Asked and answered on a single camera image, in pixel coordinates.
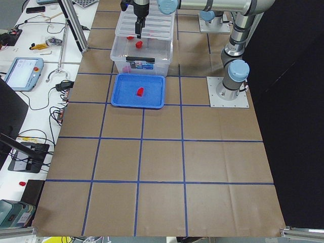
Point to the blue plastic tray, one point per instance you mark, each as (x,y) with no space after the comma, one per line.
(127,84)

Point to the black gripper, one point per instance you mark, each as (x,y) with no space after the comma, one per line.
(140,10)

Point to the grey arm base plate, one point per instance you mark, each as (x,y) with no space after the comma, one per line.
(217,29)

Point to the left aluminium frame post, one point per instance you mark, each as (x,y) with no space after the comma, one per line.
(74,24)

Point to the black power adapter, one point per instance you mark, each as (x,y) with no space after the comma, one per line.
(64,85)

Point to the clear plastic storage box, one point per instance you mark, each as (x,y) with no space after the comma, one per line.
(142,56)

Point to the clear ribbed box lid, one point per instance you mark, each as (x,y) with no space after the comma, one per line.
(157,25)

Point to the robot teach pendant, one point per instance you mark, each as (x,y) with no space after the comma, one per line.
(24,73)

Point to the wooden chopsticks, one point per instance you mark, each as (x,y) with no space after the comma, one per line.
(54,16)

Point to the black phone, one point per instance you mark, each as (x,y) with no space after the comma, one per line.
(31,10)

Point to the black box latch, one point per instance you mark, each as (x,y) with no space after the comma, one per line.
(150,60)

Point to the teal box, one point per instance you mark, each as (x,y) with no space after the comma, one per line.
(15,214)

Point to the black monitor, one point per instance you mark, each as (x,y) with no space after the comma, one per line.
(13,111)

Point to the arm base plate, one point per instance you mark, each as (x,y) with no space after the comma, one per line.
(220,97)

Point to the yellow black tool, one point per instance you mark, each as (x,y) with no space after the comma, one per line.
(38,46)

